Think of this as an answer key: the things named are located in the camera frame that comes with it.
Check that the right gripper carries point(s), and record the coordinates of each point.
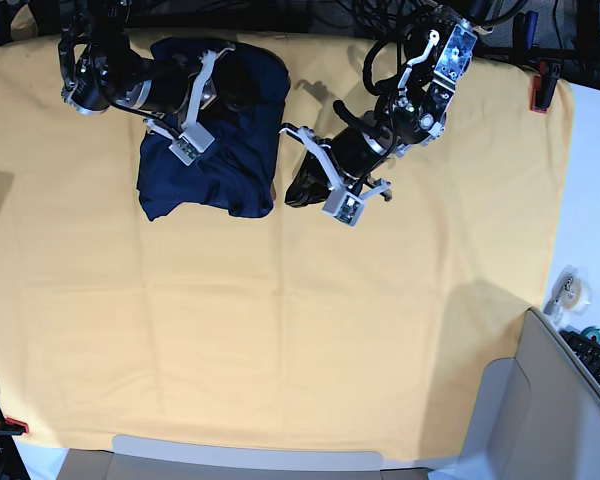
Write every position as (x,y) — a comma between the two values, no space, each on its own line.
(171,94)

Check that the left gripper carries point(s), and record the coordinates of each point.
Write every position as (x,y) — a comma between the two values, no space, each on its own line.
(352,153)

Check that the navy blue long-sleeve shirt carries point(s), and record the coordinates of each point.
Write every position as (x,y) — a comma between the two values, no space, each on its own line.
(236,172)

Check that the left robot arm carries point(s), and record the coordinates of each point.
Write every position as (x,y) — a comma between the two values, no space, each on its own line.
(434,43)

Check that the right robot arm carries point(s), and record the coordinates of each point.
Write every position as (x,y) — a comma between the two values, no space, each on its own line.
(100,70)

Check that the yellow table cloth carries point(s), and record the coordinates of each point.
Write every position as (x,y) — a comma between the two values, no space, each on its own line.
(288,332)

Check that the red black clamp top right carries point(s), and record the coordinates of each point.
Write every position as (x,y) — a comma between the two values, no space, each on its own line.
(544,85)

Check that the red black clamp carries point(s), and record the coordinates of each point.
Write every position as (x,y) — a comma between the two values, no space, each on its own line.
(544,85)
(12,427)

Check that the clear tape dispenser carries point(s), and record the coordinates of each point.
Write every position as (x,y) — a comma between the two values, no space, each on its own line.
(570,295)

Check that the cardboard box bottom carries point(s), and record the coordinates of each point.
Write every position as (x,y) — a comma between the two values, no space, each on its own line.
(142,458)

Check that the cardboard box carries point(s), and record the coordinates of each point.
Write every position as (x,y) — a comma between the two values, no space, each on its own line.
(537,413)
(142,458)

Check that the green tape roll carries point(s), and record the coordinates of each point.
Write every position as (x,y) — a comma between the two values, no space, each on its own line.
(591,333)

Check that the cardboard box right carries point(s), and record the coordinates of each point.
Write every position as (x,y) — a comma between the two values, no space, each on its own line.
(537,413)

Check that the red black clamp bottom left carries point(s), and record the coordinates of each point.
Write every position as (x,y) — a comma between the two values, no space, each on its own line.
(12,427)

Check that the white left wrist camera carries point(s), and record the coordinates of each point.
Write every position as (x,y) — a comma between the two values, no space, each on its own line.
(344,206)

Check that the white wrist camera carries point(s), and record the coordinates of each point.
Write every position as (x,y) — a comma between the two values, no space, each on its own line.
(191,143)
(344,206)

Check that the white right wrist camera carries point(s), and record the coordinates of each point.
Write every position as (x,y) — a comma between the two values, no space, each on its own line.
(191,143)

